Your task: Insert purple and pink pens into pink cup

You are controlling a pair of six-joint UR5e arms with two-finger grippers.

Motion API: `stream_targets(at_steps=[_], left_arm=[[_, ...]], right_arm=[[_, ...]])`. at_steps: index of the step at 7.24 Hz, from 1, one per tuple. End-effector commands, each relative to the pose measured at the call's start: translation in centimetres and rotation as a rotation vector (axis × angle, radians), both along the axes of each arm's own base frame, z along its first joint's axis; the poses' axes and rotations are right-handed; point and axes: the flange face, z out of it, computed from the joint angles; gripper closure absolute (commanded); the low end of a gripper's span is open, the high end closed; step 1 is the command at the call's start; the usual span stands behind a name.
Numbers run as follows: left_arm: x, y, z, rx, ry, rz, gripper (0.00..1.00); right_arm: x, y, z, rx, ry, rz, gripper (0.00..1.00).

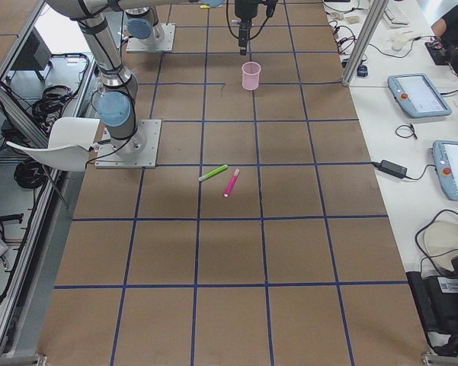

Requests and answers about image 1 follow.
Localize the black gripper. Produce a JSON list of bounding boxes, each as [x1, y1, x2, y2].
[[234, 0, 258, 56]]

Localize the pink mesh cup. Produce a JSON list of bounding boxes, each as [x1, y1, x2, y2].
[[241, 62, 261, 91]]

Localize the pink highlighter pen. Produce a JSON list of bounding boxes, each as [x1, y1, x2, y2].
[[223, 169, 240, 197]]

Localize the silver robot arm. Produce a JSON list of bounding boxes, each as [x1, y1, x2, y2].
[[47, 0, 274, 95], [125, 7, 165, 45]]

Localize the white paper cup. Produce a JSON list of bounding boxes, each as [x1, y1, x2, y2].
[[391, 34, 410, 52]]

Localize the green highlighter pen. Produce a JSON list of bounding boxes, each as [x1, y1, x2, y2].
[[198, 164, 228, 182]]

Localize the far teach pendant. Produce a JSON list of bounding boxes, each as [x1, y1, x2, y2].
[[387, 73, 452, 118]]

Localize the teach pendant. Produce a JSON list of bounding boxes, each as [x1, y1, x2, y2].
[[387, 73, 452, 118], [432, 140, 458, 201]]

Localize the black power adapter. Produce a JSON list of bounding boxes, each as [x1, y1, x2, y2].
[[371, 159, 407, 179]]

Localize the white plastic chair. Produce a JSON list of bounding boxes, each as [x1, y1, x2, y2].
[[7, 117, 100, 172]]

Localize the near teach pendant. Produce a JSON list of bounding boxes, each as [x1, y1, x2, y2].
[[432, 140, 458, 201]]

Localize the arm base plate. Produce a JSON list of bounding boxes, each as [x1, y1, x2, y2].
[[94, 119, 162, 169], [127, 21, 176, 53]]

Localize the aluminium frame post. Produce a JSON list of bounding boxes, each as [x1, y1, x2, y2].
[[341, 0, 389, 86]]

